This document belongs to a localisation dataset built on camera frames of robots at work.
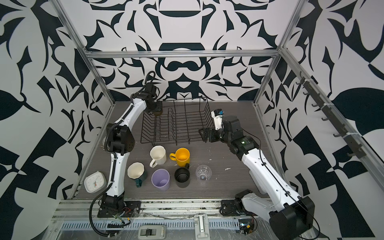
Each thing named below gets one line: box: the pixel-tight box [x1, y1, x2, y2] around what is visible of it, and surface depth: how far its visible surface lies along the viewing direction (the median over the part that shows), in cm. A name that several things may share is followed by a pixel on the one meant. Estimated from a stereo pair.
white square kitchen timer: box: [84, 171, 107, 193], surface depth 81 cm
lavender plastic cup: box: [151, 168, 170, 192], surface depth 76 cm
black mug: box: [174, 163, 191, 189], surface depth 80 cm
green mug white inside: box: [127, 162, 145, 188], surface depth 79 cm
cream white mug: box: [149, 145, 167, 169], surface depth 85 cm
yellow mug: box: [169, 147, 191, 167], surface depth 87 cm
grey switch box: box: [138, 224, 166, 240], surface depth 67 cm
